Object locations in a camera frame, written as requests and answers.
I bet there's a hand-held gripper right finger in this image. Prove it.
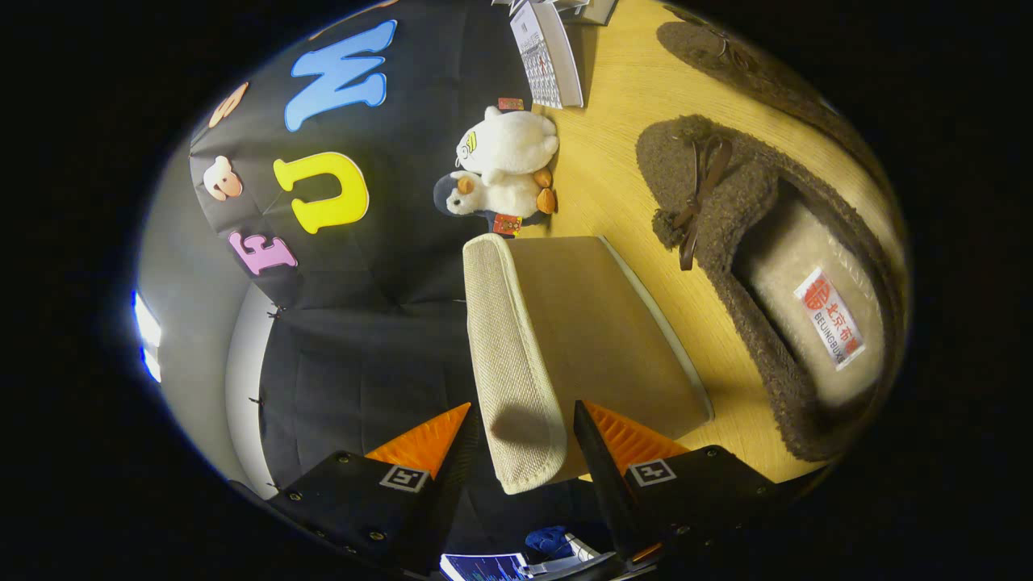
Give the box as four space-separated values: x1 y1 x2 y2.
573 399 782 570

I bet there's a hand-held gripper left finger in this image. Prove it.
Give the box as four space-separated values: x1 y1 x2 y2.
266 402 485 578

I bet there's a beige fabric storage box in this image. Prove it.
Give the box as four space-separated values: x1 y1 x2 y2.
462 233 715 495

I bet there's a brown fuzzy shoe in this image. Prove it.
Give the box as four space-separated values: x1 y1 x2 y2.
636 115 909 463
655 4 897 203

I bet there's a blue cloth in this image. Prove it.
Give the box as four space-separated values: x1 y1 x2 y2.
525 526 575 559

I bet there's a lit blue computer screen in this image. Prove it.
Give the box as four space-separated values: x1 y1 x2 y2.
440 553 529 581

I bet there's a penguin plush toy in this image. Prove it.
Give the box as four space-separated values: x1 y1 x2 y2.
433 168 559 236

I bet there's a ceiling light panel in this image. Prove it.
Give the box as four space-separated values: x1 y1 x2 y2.
132 289 164 385

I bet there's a white duck plush toy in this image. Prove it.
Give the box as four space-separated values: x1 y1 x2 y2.
454 105 560 188

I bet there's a grey patterned book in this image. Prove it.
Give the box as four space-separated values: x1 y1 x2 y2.
508 0 584 110

